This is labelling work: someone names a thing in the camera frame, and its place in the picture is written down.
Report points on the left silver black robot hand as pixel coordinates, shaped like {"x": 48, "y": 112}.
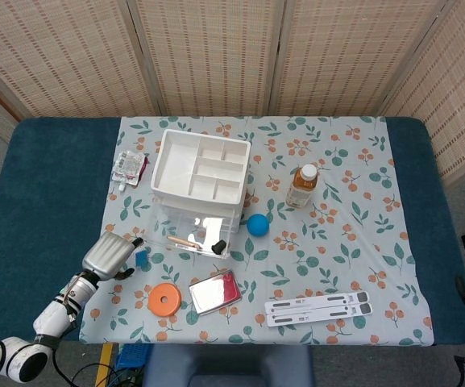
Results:
{"x": 105, "y": 256}

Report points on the blue backed white tile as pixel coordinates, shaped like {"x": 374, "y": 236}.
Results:
{"x": 142, "y": 260}

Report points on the clear plastic drawer with items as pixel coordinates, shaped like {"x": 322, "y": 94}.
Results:
{"x": 175, "y": 225}

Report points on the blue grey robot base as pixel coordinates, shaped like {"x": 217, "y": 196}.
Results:
{"x": 228, "y": 364}

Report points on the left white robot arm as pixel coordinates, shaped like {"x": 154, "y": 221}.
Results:
{"x": 51, "y": 322}

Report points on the white drawer organizer box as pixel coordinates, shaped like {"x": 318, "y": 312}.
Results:
{"x": 175, "y": 165}

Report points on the wooden stick with red mark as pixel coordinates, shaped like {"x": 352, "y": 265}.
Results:
{"x": 181, "y": 241}

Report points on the orange disc with hole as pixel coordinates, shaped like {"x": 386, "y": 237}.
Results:
{"x": 171, "y": 304}

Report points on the teal table cover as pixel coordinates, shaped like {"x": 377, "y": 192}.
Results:
{"x": 55, "y": 181}

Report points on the crumpled foil snack packet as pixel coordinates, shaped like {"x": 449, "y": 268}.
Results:
{"x": 127, "y": 167}

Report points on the blue plastic basket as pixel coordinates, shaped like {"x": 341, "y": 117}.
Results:
{"x": 133, "y": 356}

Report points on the red ink pad metal case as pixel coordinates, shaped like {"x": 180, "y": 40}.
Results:
{"x": 212, "y": 294}

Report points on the small black stopper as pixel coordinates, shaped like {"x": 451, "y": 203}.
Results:
{"x": 219, "y": 246}

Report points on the blue rubber ball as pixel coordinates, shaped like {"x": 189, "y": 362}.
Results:
{"x": 258, "y": 224}

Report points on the white folding laptop stand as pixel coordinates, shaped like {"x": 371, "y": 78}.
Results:
{"x": 316, "y": 310}

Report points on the floral leaf print tablecloth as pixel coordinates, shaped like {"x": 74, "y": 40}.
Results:
{"x": 316, "y": 258}

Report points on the amber tea bottle white cap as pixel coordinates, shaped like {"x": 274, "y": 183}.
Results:
{"x": 300, "y": 189}

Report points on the bamboo folding screen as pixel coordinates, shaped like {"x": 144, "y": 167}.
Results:
{"x": 216, "y": 52}

